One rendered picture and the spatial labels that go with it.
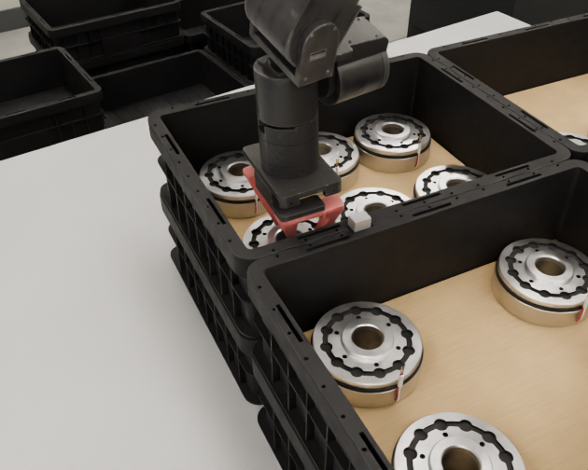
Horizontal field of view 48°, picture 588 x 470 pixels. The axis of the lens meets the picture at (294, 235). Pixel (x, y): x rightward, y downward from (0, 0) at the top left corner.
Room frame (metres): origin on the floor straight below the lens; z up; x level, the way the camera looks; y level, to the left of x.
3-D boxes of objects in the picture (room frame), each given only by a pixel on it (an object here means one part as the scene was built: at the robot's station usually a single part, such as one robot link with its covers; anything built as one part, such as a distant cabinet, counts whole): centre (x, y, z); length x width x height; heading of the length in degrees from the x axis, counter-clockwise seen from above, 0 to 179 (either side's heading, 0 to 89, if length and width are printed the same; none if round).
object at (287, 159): (0.55, 0.00, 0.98); 0.10 x 0.07 x 0.07; 24
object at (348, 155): (0.73, -0.03, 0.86); 0.10 x 0.10 x 0.01
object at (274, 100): (0.55, 0.00, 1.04); 0.07 x 0.06 x 0.07; 123
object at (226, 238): (0.66, -0.07, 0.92); 0.40 x 0.30 x 0.02; 116
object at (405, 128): (0.78, -0.13, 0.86); 0.05 x 0.05 x 0.01
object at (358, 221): (0.49, -0.06, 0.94); 0.02 x 0.01 x 0.01; 116
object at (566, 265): (0.50, -0.26, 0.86); 0.05 x 0.05 x 0.01
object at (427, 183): (0.65, -0.20, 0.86); 0.10 x 0.10 x 0.01
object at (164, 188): (0.66, -0.07, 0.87); 0.40 x 0.30 x 0.11; 116
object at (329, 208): (0.53, -0.01, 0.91); 0.07 x 0.07 x 0.09; 24
